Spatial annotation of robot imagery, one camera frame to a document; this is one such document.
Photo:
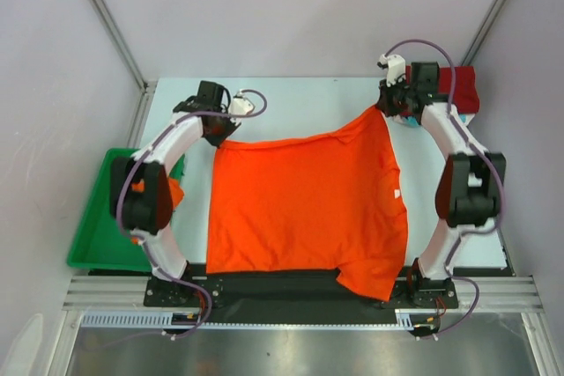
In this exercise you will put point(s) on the right aluminium corner post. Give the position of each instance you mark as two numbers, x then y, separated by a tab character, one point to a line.
486	26

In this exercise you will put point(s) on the green plastic tray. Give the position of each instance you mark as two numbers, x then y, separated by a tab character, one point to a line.
99	242

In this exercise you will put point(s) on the left aluminium corner post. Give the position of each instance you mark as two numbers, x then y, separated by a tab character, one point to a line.
121	46

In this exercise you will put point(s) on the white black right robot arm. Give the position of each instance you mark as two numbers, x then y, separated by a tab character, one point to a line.
469	193

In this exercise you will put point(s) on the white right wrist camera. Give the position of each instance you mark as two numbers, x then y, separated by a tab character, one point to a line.
395	67

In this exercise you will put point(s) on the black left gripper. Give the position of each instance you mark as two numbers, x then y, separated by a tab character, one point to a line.
231	126

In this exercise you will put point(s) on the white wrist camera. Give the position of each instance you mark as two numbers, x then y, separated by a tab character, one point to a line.
395	67
240	105

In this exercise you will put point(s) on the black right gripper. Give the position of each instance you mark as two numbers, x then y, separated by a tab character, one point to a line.
389	101

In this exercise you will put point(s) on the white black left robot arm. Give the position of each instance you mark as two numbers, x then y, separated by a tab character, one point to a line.
184	129

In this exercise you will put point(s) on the aluminium front rail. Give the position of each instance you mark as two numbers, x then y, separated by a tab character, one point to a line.
514	294

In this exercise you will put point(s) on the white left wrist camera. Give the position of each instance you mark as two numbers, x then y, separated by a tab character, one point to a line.
240	105

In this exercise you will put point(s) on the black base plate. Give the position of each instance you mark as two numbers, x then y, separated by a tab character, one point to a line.
316	297

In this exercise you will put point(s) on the grey slotted cable duct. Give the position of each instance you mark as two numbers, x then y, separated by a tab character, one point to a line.
400	321

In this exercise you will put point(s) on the folded dark red t shirt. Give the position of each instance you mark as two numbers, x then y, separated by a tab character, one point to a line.
465	96

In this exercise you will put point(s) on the orange t shirt in tray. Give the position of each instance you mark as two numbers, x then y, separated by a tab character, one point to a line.
150	206

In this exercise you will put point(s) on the orange t shirt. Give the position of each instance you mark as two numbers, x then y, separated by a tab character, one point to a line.
324	202
150	206

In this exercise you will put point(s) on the aluminium corner post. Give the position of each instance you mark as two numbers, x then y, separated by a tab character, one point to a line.
121	46
486	26

